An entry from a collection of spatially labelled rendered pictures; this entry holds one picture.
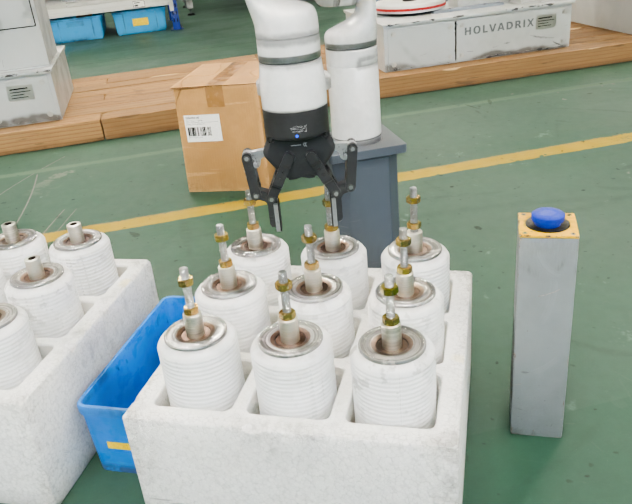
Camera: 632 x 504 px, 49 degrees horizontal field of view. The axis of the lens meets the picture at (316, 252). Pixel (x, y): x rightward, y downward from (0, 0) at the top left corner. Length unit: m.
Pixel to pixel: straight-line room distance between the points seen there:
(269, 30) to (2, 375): 0.55
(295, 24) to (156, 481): 0.56
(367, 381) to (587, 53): 2.54
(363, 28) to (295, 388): 0.67
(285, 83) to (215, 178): 1.23
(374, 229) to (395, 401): 0.60
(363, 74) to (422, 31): 1.66
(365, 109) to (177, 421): 0.67
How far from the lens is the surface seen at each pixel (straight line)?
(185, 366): 0.82
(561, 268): 0.91
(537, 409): 1.03
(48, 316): 1.06
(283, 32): 0.76
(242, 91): 1.88
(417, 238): 0.97
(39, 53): 2.79
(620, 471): 1.03
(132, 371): 1.13
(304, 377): 0.78
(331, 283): 0.91
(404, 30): 2.87
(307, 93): 0.78
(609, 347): 1.26
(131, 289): 1.17
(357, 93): 1.25
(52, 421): 1.01
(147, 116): 2.66
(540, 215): 0.90
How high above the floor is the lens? 0.69
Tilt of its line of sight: 26 degrees down
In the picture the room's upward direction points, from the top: 6 degrees counter-clockwise
